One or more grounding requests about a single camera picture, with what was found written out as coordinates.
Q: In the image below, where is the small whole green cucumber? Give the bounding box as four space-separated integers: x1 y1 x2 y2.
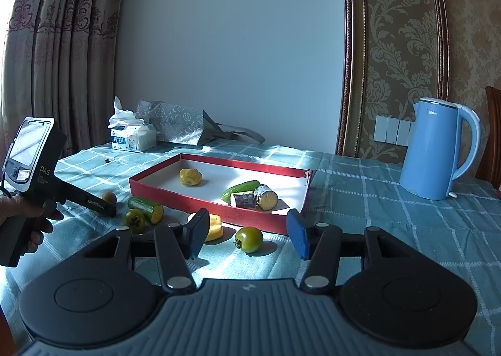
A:
221 180 261 202

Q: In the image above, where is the red shallow cardboard box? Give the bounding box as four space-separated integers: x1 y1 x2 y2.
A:
129 153 314 236

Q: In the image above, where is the green tomato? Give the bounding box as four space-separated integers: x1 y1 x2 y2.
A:
124 209 147 235
234 226 264 254

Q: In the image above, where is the grey patterned paper bag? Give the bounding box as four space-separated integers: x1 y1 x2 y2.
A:
135 101 266 146

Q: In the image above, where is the white tissue pack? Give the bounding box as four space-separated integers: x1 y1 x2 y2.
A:
107 96 157 152

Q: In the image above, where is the yellow ridged corn piece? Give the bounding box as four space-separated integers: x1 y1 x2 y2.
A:
179 168 204 187

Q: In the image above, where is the yellow bell pepper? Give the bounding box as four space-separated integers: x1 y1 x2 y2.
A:
187 213 224 242

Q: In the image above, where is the beige patterned curtain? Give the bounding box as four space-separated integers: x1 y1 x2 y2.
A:
0 0 132 169

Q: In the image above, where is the cut green cucumber piece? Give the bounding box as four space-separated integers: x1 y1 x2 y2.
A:
127 196 164 224

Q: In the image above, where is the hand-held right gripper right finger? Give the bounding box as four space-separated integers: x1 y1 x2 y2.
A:
287 209 417 295

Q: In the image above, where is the person's left hand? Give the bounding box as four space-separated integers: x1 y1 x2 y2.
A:
0 192 64 256

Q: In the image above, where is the brown wooden chair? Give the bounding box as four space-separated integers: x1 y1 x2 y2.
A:
475 85 501 193

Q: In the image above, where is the blue electric kettle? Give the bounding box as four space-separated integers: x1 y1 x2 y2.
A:
399 97 482 201

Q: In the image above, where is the grey wall switch panel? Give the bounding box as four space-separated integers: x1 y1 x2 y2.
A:
374 114 416 145

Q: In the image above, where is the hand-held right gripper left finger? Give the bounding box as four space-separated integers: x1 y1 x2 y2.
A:
82 208 211 295

